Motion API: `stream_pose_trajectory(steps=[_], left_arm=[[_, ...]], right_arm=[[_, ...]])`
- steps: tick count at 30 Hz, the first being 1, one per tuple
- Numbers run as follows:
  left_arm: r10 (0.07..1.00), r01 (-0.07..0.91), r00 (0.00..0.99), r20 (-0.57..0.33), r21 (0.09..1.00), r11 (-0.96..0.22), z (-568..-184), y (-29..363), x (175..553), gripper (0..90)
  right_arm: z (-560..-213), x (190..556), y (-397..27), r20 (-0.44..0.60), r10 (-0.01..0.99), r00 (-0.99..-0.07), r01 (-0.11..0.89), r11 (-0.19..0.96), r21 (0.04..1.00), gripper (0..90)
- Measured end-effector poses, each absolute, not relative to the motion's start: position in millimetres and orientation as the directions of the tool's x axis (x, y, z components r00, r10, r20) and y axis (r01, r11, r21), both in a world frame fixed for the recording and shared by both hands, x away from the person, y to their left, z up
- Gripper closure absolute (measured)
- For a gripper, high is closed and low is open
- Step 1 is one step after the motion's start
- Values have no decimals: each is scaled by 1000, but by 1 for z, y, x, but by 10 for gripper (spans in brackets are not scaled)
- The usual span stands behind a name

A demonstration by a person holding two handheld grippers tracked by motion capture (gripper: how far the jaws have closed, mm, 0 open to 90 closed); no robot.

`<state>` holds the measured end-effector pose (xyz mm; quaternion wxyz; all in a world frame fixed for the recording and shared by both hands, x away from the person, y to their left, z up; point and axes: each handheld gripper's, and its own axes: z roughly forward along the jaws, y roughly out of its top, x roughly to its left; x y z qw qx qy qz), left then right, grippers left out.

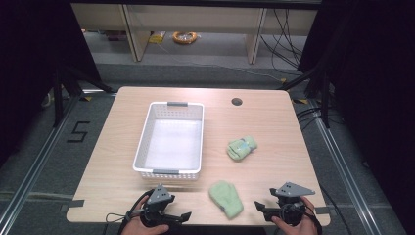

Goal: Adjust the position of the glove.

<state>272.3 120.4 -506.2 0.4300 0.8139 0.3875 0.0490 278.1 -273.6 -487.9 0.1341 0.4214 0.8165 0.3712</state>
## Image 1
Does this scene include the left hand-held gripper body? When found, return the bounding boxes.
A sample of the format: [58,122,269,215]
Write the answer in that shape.
[139,183,176,228]

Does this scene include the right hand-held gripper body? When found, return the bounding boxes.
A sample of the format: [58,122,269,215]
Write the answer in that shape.
[269,181,316,227]

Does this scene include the plain green mitten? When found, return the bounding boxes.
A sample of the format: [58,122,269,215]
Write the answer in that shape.
[208,180,245,220]

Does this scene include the white plastic basket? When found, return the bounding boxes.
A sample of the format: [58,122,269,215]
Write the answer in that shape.
[132,101,206,181]

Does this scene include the green mitten with label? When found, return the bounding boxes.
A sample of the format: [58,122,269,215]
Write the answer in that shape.
[226,135,258,163]

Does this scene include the person's right hand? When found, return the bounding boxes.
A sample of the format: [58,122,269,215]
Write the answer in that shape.
[271,195,319,235]

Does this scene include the person's left hand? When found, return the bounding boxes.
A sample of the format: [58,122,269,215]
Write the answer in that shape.
[121,195,170,235]

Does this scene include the black metal stand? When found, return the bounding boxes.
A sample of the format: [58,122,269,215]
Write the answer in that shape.
[52,63,116,128]
[276,65,332,129]

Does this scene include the black curtain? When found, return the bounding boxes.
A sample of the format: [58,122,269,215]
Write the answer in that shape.
[0,0,102,165]
[297,0,415,226]

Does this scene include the yellow packet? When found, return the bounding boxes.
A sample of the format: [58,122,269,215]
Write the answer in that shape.
[148,30,166,45]

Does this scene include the light wooden shelf unit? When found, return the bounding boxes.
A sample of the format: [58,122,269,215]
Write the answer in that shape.
[70,3,319,65]

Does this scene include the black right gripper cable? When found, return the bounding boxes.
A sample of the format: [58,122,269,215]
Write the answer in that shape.
[301,204,325,235]

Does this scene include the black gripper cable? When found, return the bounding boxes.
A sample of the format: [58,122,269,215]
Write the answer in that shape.
[105,189,155,235]
[301,204,325,235]

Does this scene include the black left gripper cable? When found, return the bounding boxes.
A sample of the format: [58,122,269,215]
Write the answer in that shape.
[105,189,155,235]

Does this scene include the aluminium floor rail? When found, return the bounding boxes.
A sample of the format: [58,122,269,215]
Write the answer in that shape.
[0,92,82,228]
[307,99,381,235]

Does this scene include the black floor cables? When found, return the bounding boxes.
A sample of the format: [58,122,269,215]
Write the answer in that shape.
[294,106,344,132]

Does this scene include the bundle of black hanging cables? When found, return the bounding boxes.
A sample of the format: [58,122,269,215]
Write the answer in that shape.
[258,9,306,71]

